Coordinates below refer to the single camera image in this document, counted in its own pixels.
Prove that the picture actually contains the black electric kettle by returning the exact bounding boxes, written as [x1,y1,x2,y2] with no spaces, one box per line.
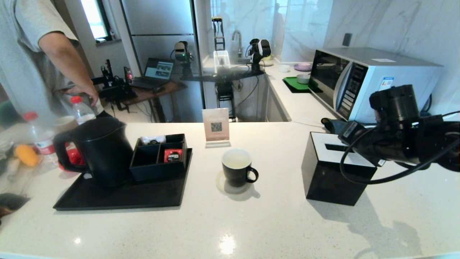
[52,116,133,190]

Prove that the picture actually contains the person's right forearm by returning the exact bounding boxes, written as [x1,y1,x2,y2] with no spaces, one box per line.
[38,32,93,90]

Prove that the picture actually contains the person's right hand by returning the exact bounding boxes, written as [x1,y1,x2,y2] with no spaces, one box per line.
[59,84,100,107]

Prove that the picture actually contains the black tissue box white lid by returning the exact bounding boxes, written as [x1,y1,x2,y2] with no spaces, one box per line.
[301,132,378,206]

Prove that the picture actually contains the silver microwave oven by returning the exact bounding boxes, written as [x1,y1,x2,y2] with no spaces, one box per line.
[308,47,444,123]

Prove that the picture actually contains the green tray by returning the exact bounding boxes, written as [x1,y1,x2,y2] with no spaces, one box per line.
[282,76,322,93]

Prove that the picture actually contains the black mug white inside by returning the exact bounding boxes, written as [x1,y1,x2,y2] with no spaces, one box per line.
[221,148,259,187]

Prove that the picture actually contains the QR code sign stand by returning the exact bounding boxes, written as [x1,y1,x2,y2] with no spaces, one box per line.
[202,108,231,149]

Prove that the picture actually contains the white saucer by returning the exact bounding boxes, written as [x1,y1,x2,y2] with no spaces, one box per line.
[216,171,252,195]

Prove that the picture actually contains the chrome kitchen faucet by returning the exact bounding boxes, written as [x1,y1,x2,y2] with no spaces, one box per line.
[232,30,243,57]

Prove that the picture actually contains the white dish rack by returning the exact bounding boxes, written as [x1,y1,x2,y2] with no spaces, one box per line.
[213,50,231,72]

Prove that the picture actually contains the red coffee sachet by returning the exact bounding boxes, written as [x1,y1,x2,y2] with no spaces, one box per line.
[164,149,183,163]

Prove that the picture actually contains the wooden desk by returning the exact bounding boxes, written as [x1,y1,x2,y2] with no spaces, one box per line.
[120,80,188,123]

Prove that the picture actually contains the white sugar sachets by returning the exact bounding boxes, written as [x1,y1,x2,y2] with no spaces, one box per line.
[140,135,166,145]

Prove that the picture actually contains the black compartment organizer box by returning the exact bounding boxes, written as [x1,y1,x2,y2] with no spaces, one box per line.
[129,134,188,181]

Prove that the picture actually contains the black laptop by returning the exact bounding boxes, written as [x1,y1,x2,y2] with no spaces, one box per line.
[131,57,175,90]

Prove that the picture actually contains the grey refrigerator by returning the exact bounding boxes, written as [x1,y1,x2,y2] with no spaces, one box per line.
[120,0,203,123]

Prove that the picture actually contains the black serving tray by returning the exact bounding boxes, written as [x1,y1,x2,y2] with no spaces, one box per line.
[53,148,193,211]

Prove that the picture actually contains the water bottle red cap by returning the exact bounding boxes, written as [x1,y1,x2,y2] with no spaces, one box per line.
[70,95,95,124]
[22,111,59,156]

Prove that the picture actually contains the red toy apple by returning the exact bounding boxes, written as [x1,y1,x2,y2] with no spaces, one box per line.
[64,142,85,170]

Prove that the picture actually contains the window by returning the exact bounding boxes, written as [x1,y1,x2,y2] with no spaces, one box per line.
[80,0,112,41]

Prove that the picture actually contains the brown paper cup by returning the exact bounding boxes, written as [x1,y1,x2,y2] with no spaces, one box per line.
[54,115,78,131]

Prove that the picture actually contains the orange toy fruit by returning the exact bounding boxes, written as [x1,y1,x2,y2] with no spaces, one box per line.
[14,144,39,167]

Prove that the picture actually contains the person in grey t-shirt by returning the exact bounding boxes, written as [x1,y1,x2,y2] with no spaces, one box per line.
[0,0,112,119]

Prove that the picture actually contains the green chair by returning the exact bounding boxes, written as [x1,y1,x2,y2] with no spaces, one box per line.
[0,100,22,127]

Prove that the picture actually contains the black power cable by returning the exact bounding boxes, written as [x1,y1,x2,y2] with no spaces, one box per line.
[419,94,460,119]

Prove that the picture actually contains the tall black frame stand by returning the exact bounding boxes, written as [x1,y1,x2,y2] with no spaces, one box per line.
[211,15,226,51]

